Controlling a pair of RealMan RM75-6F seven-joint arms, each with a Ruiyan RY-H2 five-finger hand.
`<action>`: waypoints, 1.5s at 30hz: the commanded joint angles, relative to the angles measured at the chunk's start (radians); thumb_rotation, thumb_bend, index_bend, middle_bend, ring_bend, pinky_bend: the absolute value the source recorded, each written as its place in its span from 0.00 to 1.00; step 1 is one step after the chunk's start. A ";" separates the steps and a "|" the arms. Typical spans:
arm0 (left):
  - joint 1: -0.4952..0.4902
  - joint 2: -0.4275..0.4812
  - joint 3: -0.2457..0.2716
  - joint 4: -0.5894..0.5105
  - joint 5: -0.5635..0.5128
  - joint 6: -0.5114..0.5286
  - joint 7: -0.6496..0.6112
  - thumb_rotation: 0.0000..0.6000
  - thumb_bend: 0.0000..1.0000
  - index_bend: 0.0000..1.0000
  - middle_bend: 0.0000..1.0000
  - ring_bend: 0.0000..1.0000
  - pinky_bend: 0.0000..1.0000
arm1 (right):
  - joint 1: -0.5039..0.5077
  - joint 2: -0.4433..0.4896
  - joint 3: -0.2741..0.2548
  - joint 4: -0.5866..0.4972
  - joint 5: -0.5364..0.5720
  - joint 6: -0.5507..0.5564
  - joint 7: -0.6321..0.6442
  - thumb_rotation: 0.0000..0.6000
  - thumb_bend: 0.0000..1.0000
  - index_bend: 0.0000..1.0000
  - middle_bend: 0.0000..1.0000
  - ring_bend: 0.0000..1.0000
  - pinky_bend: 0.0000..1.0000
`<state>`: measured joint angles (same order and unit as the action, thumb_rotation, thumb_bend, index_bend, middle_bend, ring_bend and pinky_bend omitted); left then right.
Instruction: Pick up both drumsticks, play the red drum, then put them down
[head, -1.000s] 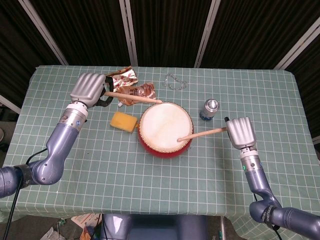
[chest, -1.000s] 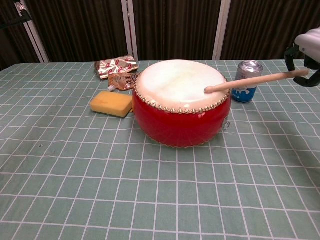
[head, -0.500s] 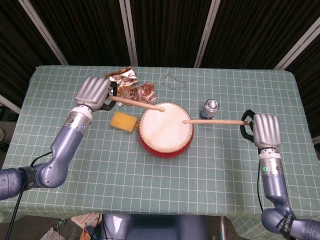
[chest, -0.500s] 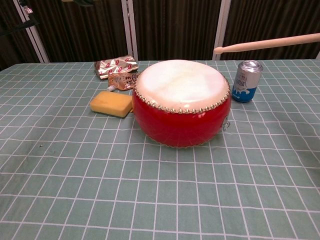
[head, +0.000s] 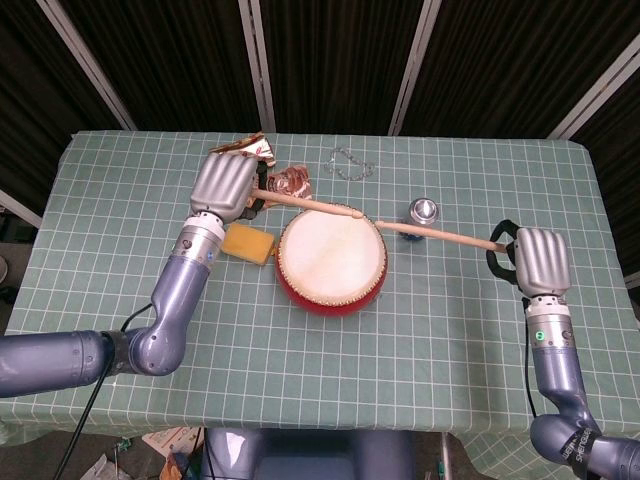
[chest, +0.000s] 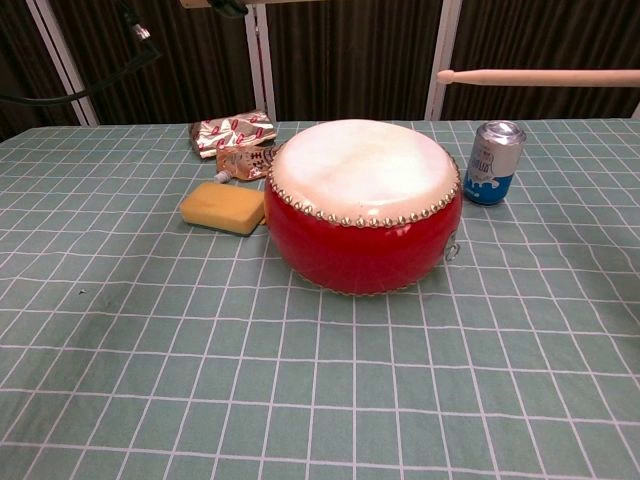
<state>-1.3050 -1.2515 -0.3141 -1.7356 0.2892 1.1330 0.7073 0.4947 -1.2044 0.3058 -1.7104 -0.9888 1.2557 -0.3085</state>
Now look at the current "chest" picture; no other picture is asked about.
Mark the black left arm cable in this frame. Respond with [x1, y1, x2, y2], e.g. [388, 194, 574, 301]
[0, 0, 163, 106]

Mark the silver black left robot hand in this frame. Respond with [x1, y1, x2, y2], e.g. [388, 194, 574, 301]
[206, 0, 250, 14]

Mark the brown sauce pouch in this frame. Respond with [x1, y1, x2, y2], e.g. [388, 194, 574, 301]
[213, 143, 282, 184]

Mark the yellow sponge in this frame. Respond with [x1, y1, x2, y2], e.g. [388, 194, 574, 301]
[178, 181, 267, 238]

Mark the dark ribbed partition panel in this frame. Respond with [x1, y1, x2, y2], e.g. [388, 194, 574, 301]
[0, 0, 82, 144]
[47, 0, 259, 127]
[261, 0, 446, 123]
[439, 0, 640, 122]

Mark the blue silver drink can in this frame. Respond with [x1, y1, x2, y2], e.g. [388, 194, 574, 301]
[462, 119, 528, 207]

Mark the green grid cutting mat table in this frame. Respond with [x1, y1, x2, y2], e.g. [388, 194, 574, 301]
[0, 118, 640, 480]

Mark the red drum with white skin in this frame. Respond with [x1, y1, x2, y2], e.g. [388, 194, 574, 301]
[263, 118, 464, 298]

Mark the white partition frame post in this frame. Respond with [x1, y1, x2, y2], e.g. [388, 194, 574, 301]
[28, 0, 100, 127]
[424, 0, 463, 121]
[242, 0, 278, 123]

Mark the silver red snack wrapper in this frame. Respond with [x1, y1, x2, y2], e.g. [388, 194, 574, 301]
[187, 109, 278, 161]

